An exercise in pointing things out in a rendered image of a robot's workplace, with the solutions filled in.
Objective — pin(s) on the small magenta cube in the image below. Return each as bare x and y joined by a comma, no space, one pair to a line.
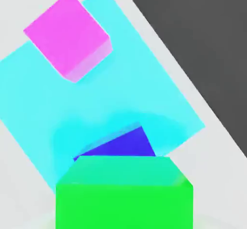
67,35

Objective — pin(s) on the small blue cube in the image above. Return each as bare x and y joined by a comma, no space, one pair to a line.
127,145

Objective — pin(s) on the small green cube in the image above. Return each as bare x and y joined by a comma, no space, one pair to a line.
123,198

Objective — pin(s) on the large cyan box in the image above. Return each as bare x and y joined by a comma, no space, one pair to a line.
125,89

